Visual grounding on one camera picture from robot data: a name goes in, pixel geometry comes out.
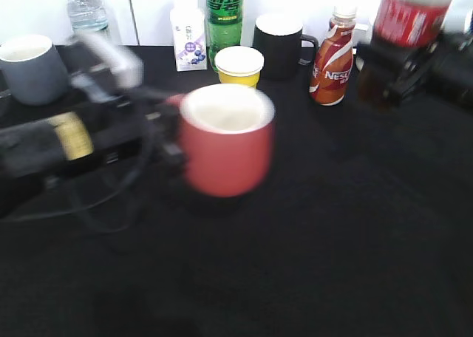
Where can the yellow paper cup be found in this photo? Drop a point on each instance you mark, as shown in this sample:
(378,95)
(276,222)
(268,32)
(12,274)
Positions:
(239,65)

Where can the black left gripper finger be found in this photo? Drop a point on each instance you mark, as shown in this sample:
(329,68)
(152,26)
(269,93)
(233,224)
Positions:
(165,122)

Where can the grey ceramic mug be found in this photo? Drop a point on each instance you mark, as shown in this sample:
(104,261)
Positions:
(33,70)

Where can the brown nescafe bottle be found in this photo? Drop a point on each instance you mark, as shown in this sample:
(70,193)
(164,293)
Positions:
(334,59)

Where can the white yogurt drink carton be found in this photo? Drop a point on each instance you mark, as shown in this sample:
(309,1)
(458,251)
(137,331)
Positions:
(189,38)

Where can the black ceramic mug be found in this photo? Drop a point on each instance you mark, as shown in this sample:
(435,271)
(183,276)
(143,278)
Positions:
(279,37)

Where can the red ceramic mug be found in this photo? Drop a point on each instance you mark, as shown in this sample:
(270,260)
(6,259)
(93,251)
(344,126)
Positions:
(226,132)

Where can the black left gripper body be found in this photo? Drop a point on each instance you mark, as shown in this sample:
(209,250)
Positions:
(120,129)

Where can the clear water bottle green label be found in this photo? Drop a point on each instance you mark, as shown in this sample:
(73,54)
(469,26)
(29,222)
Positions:
(88,16)

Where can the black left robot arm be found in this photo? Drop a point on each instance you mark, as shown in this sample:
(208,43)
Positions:
(85,139)

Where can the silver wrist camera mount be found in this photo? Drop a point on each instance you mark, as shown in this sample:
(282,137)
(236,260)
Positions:
(101,69)

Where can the green sprite bottle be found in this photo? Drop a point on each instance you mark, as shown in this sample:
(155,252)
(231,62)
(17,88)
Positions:
(224,25)

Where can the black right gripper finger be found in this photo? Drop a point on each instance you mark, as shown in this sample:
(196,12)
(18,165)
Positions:
(387,76)

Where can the coca-cola bottle red label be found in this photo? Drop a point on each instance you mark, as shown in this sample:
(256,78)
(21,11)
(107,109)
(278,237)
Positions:
(408,23)

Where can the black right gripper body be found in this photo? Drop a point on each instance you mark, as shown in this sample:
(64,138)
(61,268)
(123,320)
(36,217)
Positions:
(446,69)

